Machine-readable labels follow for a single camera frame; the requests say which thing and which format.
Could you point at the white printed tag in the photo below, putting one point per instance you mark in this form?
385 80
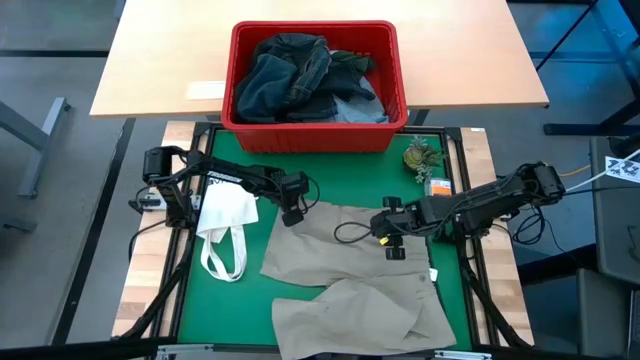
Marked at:
622 169

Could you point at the silver bracket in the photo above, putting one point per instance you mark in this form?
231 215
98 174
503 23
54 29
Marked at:
465 355
185 349

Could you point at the white tote bag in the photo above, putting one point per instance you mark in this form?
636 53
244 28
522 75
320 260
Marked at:
225 210

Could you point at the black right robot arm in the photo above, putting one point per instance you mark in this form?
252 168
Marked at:
500 192

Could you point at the pale paper label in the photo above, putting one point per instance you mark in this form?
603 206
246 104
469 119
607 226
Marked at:
205 90

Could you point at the black aluminium frame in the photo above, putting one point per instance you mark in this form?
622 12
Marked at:
430 129

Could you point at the light blue garment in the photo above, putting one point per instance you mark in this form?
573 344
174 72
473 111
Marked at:
365 110

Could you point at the red plastic laundry bin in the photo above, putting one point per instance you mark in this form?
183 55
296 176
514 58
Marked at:
310 142

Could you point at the grey cabinet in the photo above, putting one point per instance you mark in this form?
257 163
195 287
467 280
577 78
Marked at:
615 225

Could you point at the grey metal table leg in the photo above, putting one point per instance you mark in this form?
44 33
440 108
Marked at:
35 135

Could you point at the khaki shorts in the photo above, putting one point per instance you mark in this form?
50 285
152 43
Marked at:
350 310

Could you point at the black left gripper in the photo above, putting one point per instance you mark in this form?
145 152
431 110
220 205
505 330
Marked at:
292 187

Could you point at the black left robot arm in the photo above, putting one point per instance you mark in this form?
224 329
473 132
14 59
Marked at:
225 176

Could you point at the light wooden table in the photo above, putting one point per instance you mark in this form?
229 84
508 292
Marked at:
450 60

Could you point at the dark blue jeans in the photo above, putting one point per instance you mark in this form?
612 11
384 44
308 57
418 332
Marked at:
265 85

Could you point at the artificial succulent plant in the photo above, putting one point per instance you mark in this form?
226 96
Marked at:
417 157

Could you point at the yellow tag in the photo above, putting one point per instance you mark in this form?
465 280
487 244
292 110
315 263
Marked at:
384 241

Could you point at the white power strip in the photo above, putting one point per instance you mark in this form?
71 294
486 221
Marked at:
155 202

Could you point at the clear box orange label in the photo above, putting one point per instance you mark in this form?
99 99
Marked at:
440 187

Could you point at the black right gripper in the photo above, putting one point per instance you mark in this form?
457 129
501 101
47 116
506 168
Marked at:
400 220

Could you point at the dark green garment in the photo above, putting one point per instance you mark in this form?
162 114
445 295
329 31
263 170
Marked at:
350 75

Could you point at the black metal table base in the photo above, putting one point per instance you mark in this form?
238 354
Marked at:
590 129

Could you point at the green table mat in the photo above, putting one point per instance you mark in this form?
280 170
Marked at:
240 310

